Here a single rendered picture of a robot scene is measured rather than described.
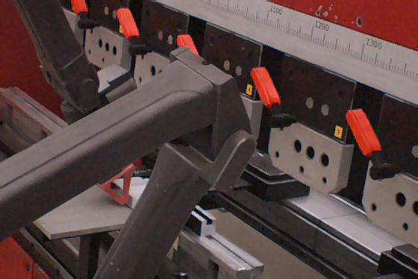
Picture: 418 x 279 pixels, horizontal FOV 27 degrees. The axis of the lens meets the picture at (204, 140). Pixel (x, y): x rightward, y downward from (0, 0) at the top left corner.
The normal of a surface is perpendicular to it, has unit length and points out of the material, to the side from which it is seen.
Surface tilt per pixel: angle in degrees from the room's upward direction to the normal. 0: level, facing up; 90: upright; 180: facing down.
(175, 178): 71
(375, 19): 90
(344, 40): 90
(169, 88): 24
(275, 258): 0
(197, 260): 90
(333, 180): 90
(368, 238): 0
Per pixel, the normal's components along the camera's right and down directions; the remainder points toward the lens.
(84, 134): 0.04, -0.74
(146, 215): -0.53, -0.14
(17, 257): -0.83, 0.08
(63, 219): 0.12, -0.94
